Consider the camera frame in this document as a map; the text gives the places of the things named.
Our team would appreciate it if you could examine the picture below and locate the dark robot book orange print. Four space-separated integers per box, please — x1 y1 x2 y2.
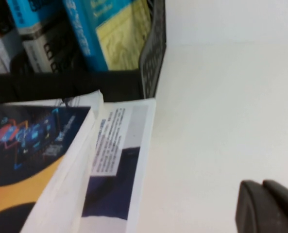
0 103 97 233

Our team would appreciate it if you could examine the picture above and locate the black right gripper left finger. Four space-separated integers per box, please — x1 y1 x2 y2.
235 180 288 233

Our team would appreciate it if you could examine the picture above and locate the blue and grey spine book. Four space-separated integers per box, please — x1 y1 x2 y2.
5 0 63 74

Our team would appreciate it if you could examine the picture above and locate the black plastic book stand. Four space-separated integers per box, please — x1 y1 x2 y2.
0 0 168 103

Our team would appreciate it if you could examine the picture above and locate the blue book with white title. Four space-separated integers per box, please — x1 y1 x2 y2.
62 0 152 73

